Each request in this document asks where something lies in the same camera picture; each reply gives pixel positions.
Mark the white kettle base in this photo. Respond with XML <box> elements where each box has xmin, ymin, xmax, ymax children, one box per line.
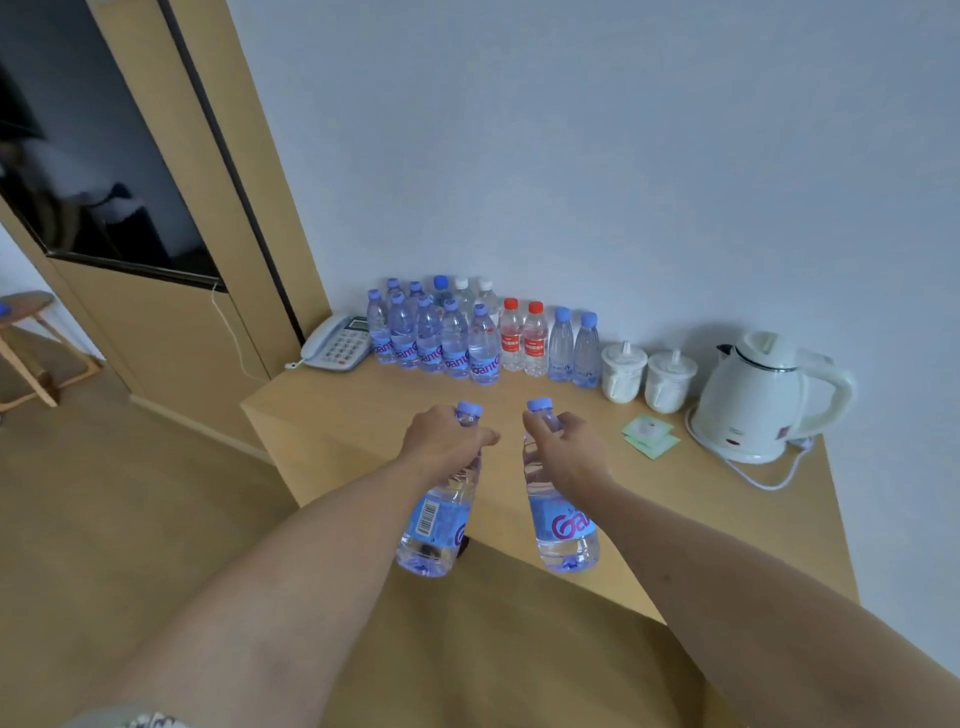
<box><xmin>688</xmin><ymin>420</ymin><xmax>798</xmax><ymax>465</ymax></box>

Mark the person's left forearm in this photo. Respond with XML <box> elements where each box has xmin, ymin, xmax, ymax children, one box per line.
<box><xmin>71</xmin><ymin>457</ymin><xmax>432</xmax><ymax>728</ymax></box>

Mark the thin white cable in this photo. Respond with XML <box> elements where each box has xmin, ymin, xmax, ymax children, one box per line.
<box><xmin>210</xmin><ymin>281</ymin><xmax>273</xmax><ymax>382</ymax></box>

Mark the light wooden wall panel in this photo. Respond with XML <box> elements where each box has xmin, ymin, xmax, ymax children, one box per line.
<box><xmin>0</xmin><ymin>0</ymin><xmax>333</xmax><ymax>455</ymax></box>

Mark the red-capped water bottle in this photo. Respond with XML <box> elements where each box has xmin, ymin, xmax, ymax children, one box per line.
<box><xmin>522</xmin><ymin>300</ymin><xmax>550</xmax><ymax>378</ymax></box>
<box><xmin>499</xmin><ymin>297</ymin><xmax>525</xmax><ymax>373</ymax></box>

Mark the wooden stool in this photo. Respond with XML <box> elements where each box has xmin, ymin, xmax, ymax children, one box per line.
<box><xmin>0</xmin><ymin>290</ymin><xmax>104</xmax><ymax>413</ymax></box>

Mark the white kettle power cord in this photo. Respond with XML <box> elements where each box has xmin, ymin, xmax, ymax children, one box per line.
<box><xmin>683</xmin><ymin>407</ymin><xmax>817</xmax><ymax>493</ymax></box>

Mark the person's right forearm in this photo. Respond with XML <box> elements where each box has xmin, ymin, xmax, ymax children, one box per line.
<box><xmin>588</xmin><ymin>480</ymin><xmax>960</xmax><ymax>728</ymax></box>

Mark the person's patterned clothing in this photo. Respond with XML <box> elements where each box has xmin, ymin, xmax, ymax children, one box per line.
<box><xmin>63</xmin><ymin>702</ymin><xmax>190</xmax><ymax>728</ymax></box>

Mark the person's left hand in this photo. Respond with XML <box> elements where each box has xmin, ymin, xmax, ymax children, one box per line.
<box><xmin>397</xmin><ymin>405</ymin><xmax>501</xmax><ymax>489</ymax></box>

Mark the white desk telephone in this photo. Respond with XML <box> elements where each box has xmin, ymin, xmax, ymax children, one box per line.
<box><xmin>300</xmin><ymin>311</ymin><xmax>373</xmax><ymax>374</ymax></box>

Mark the black television screen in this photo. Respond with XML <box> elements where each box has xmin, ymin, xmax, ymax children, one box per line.
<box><xmin>0</xmin><ymin>0</ymin><xmax>227</xmax><ymax>292</ymax></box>

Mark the cluster of purple-label bottles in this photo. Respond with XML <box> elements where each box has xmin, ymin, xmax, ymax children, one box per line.
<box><xmin>365</xmin><ymin>274</ymin><xmax>502</xmax><ymax>387</ymax></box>

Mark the green tea packet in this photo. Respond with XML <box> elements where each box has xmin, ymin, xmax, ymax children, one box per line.
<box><xmin>628</xmin><ymin>432</ymin><xmax>682</xmax><ymax>461</ymax></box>
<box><xmin>621</xmin><ymin>414</ymin><xmax>675</xmax><ymax>445</ymax></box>

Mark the plain blue-capped bottle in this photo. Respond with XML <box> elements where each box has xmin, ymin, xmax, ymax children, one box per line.
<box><xmin>548</xmin><ymin>306</ymin><xmax>575</xmax><ymax>384</ymax></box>
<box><xmin>573</xmin><ymin>312</ymin><xmax>602</xmax><ymax>390</ymax></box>

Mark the blue-capped water bottle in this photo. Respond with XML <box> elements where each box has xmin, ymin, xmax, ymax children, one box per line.
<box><xmin>522</xmin><ymin>397</ymin><xmax>602</xmax><ymax>575</ymax></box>
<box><xmin>396</xmin><ymin>401</ymin><xmax>485</xmax><ymax>579</ymax></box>

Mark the person's right hand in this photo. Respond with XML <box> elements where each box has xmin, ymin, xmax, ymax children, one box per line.
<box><xmin>522</xmin><ymin>410</ymin><xmax>615</xmax><ymax>501</ymax></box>

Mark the white electric kettle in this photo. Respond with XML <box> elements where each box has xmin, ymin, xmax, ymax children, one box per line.
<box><xmin>692</xmin><ymin>330</ymin><xmax>857</xmax><ymax>453</ymax></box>

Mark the white lidded cup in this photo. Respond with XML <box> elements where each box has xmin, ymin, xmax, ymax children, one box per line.
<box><xmin>600</xmin><ymin>341</ymin><xmax>649</xmax><ymax>405</ymax></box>
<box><xmin>644</xmin><ymin>349</ymin><xmax>699</xmax><ymax>416</ymax></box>

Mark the light wooden desk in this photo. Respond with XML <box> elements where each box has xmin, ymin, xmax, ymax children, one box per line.
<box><xmin>240</xmin><ymin>351</ymin><xmax>861</xmax><ymax>625</ymax></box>

